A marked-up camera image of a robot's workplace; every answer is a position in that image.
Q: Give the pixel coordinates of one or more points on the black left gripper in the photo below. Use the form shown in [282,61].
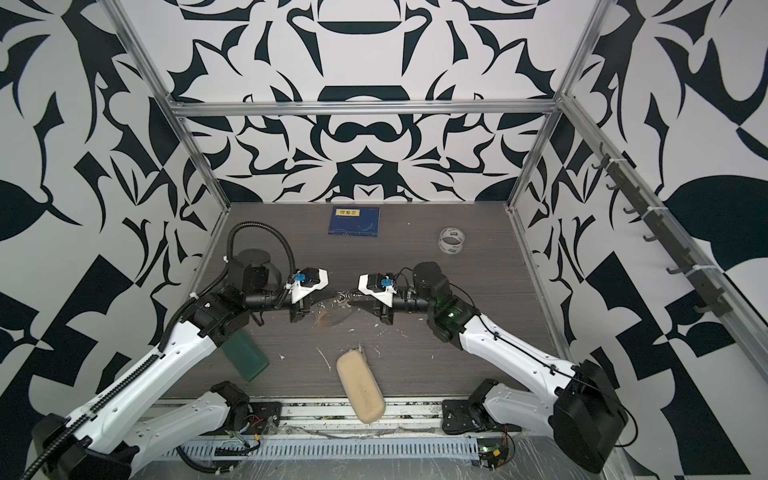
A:
[298,307]

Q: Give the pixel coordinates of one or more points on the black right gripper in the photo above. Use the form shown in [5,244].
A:
[381,310]

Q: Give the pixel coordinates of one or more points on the silver keyring cluster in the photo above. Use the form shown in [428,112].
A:
[343,298]

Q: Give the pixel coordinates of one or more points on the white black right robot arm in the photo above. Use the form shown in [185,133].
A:
[574,404]

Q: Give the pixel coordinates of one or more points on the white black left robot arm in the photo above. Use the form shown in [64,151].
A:
[106,438]

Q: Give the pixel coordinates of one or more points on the blue book yellow label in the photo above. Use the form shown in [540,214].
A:
[354,221]

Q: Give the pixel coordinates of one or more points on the beige glasses case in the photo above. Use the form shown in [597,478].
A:
[360,387]

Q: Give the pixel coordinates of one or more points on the green translucent plastic case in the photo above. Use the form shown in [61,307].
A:
[247,358]

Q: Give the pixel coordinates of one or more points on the clear tape roll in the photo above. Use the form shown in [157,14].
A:
[451,240]

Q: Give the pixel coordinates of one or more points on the green circuit board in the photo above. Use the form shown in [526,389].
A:
[493,453]

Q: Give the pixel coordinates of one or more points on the white slotted cable duct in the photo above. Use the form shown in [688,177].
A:
[284,449]

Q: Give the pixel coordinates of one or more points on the black wall hook rack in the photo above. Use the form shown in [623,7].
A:
[688,259]

